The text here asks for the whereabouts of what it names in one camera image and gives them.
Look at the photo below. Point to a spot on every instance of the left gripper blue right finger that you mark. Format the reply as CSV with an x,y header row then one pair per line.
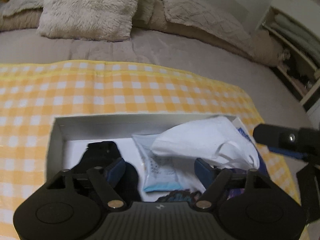
x,y
204,172

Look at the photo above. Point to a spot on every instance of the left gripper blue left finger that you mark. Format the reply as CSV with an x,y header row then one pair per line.
x,y
114,172

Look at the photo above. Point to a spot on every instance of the black fabric pouch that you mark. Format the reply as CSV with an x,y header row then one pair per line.
x,y
122,176

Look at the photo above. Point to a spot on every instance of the brown crocheted yarn piece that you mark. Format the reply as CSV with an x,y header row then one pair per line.
x,y
181,196

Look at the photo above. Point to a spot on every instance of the white face mask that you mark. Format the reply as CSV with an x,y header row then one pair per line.
x,y
197,139

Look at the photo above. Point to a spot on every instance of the light blue wipe packet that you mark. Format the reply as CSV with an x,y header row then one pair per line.
x,y
160,174

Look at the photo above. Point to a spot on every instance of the blue floral tissue pack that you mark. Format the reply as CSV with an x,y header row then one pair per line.
x,y
244,155

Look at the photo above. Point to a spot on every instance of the white shallow cardboard box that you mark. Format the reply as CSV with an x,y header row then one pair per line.
x,y
71,135

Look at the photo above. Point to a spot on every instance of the grey bed cover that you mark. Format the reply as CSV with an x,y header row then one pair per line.
x,y
272,99

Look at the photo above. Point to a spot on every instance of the folded grey blankets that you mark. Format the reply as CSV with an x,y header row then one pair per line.
x,y
297,35

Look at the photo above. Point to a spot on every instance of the yellow checkered cloth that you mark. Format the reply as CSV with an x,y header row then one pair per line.
x,y
32,95

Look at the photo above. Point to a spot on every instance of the white closet shelf unit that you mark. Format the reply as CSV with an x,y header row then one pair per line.
x,y
296,68

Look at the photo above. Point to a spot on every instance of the fluffy white pillow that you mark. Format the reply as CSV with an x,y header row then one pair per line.
x,y
100,20

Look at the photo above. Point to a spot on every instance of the beige quilted pillow right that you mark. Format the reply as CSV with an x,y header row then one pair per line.
x,y
198,20

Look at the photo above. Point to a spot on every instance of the beige quilted pillow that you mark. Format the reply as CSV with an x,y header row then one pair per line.
x,y
198,20
21,14

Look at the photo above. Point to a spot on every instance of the beige quilted pillow left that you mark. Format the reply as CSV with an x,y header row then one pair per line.
x,y
21,14

